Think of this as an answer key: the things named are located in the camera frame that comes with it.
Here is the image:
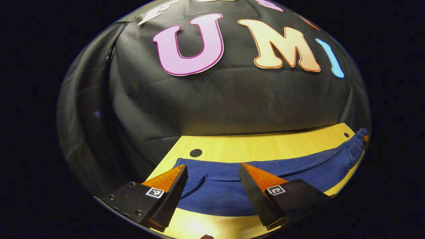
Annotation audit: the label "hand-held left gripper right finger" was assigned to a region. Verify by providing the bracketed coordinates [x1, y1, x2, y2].
[237, 162, 333, 231]

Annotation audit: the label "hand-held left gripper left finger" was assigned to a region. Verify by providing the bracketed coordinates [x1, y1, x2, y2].
[100, 164, 189, 232]

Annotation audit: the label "blue denim jeans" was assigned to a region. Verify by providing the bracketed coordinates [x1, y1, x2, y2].
[173, 128, 368, 217]

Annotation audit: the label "black backdrop cloth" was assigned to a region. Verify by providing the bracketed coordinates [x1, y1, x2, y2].
[56, 0, 371, 199]

